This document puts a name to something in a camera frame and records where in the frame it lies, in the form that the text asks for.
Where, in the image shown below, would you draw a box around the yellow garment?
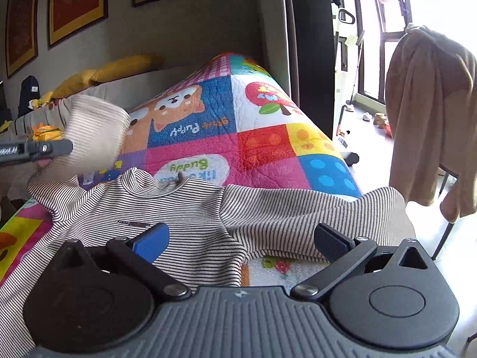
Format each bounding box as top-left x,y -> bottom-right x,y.
30,125 -> 63,143

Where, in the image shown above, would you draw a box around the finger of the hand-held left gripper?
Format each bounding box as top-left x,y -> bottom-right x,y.
27,139 -> 74,162

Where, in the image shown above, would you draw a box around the black metal chair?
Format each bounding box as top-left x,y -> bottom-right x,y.
431,163 -> 464,262

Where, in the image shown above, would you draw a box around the orange slippers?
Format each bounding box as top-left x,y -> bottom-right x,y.
374,112 -> 391,135

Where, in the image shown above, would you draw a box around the colourful cartoon printed mat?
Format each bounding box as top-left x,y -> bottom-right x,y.
0,52 -> 364,288

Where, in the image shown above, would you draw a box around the yellow pillow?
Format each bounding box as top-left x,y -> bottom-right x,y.
91,54 -> 165,83
50,70 -> 102,99

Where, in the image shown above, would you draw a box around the navy bag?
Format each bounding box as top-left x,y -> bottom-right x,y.
17,75 -> 41,118

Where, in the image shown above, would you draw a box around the beige cloth on chair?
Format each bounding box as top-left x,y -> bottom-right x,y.
385,23 -> 477,222

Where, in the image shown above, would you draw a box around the striped long-sleeve shirt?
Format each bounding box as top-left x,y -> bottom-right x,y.
0,168 -> 416,351

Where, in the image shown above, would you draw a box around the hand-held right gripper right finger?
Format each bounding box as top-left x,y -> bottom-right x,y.
291,224 -> 429,301

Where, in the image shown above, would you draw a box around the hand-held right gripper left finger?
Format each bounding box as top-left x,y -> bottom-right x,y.
56,223 -> 191,301

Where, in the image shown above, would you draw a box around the black window frame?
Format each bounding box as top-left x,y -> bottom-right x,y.
354,0 -> 411,101

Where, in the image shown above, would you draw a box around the dark curtain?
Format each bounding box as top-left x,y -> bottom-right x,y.
282,0 -> 335,135

